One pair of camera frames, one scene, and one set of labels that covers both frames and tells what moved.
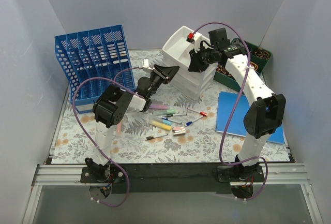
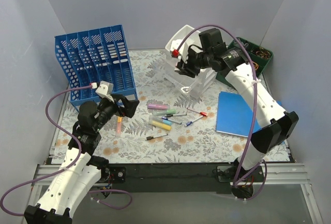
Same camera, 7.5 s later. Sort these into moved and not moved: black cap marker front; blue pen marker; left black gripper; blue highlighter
Moved: left black gripper
Not moved: blue highlighter; black cap marker front; blue pen marker
